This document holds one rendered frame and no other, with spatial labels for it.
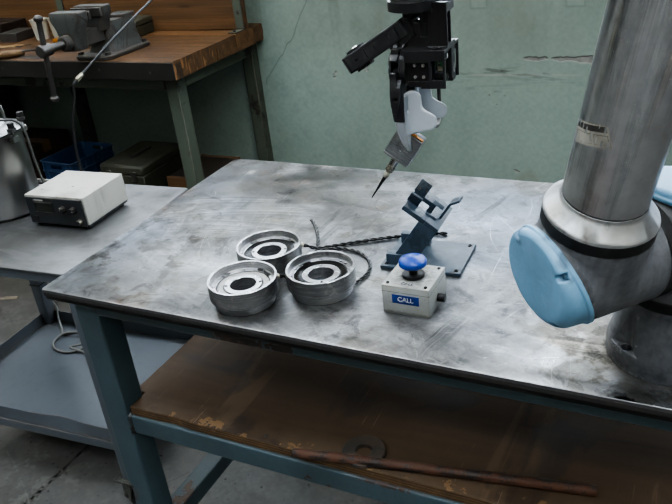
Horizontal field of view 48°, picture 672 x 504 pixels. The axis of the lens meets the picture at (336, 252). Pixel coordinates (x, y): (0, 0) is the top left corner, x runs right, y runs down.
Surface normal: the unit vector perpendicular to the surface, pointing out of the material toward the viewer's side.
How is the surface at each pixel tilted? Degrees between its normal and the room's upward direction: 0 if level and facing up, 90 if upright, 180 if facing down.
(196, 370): 0
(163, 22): 90
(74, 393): 0
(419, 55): 90
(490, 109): 90
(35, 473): 0
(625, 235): 61
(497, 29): 90
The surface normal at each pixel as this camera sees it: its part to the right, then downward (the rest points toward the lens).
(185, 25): -0.43, 0.45
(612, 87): -0.75, 0.44
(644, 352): -0.74, 0.09
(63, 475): -0.11, -0.88
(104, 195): 0.92, 0.08
